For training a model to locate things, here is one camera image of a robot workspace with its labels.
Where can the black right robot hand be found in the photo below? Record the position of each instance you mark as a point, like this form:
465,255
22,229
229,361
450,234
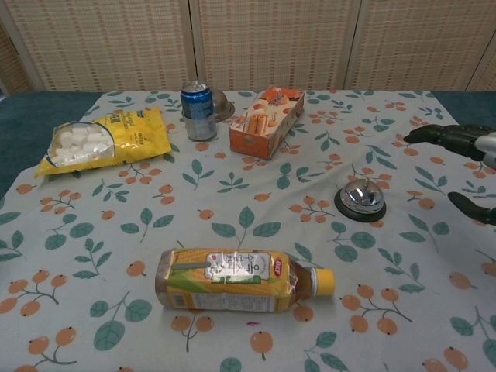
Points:
457,136

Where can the silver call bell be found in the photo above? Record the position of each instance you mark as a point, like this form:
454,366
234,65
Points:
360,197

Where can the orange snack box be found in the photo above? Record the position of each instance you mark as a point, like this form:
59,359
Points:
264,123

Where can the beige woven folding screen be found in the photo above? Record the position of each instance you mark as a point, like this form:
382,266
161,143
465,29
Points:
248,44

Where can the floral fruit print tablecloth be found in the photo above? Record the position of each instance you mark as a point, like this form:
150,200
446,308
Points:
248,240

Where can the blue soda can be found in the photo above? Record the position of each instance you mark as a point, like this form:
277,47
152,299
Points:
198,110

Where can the yellow corn tea bottle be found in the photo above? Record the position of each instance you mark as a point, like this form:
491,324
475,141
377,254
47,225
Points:
232,280

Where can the yellow marshmallow bag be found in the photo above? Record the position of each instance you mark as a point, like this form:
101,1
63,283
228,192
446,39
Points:
104,141

